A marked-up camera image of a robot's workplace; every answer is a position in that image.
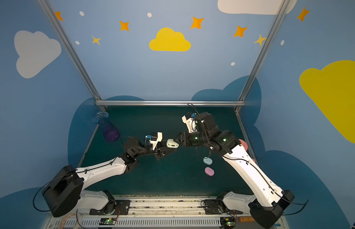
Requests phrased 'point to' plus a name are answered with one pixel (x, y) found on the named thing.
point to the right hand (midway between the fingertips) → (178, 138)
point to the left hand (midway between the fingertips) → (176, 146)
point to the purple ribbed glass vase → (111, 133)
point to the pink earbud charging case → (209, 171)
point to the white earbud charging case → (171, 143)
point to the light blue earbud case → (208, 161)
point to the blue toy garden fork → (245, 219)
